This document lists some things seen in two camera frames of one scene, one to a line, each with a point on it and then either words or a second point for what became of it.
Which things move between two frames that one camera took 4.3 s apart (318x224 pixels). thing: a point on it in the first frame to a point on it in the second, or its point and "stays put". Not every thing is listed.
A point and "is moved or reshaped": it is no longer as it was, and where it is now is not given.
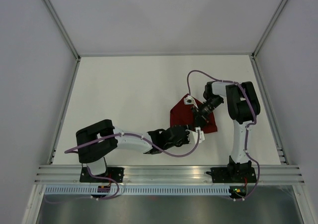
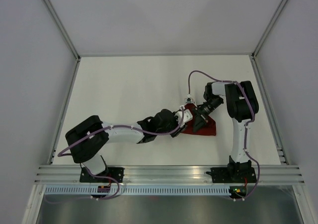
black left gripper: x=186 y=141 to x=181 y=129
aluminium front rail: x=293 y=174 stays put
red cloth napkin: x=181 y=114 is moved or reshaped
